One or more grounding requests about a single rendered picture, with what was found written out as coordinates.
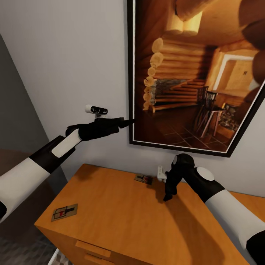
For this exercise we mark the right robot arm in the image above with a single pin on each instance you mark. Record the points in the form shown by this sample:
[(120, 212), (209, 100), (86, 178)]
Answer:
[(244, 229)]

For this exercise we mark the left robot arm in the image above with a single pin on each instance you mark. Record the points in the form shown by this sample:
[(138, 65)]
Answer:
[(18, 184)]

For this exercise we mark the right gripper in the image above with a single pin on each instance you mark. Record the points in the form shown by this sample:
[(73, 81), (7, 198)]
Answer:
[(170, 187)]

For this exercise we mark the cabinet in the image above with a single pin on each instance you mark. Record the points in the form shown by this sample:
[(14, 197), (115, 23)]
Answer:
[(121, 221)]

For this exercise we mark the picture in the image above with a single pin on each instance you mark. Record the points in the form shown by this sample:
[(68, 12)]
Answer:
[(196, 72)]

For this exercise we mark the mousetrap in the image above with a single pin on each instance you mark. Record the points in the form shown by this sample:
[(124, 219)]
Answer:
[(143, 179), (64, 212)]

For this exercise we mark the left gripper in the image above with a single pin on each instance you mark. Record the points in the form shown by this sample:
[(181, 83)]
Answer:
[(102, 127)]

